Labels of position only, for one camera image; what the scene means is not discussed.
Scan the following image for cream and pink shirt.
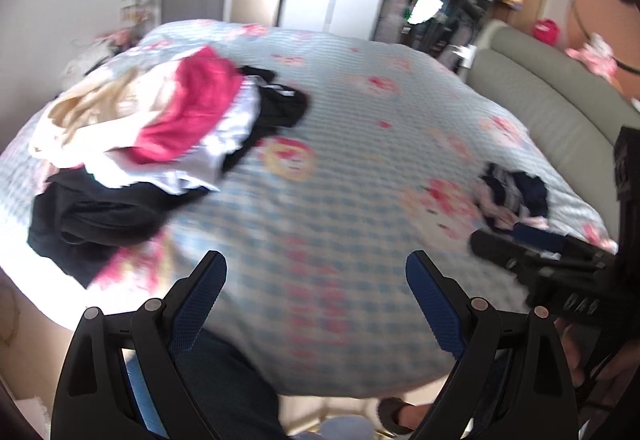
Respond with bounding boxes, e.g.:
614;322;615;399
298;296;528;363
29;45;244;169

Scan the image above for navy and pink folded clothes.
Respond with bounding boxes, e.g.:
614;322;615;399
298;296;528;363
473;163;549;233

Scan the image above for person's right hand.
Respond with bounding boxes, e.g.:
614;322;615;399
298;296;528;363
554;319;620;388

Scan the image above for dark slipper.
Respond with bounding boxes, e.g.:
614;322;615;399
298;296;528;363
376;398;430;436

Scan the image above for person's dark jeans leg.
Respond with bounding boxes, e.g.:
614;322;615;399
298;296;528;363
176;330;288;440

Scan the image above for grey-green padded headboard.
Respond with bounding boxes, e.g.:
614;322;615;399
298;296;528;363
465;20;639;238

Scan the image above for pink white plush toy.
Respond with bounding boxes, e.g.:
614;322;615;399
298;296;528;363
565;33;617;84

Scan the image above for red small toy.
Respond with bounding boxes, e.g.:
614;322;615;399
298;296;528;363
532;18;561;46

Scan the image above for blue checkered floral bedspread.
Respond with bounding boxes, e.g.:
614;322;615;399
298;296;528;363
1;22;618;398

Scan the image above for white garment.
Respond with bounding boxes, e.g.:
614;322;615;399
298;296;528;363
85;77;262;195

